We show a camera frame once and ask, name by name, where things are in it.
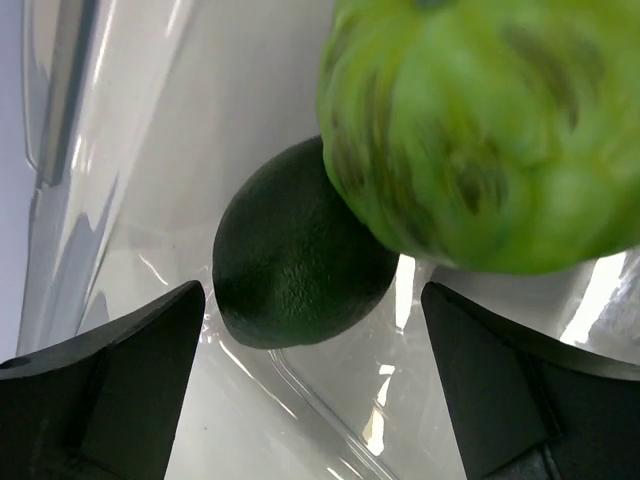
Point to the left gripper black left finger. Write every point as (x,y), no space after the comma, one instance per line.
(104,404)

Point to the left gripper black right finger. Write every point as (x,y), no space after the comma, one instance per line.
(526,406)

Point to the green avocado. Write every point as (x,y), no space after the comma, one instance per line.
(291,264)

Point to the green lime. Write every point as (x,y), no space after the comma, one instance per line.
(489,136)

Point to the clear plastic food bin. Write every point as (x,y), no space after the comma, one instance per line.
(141,120)

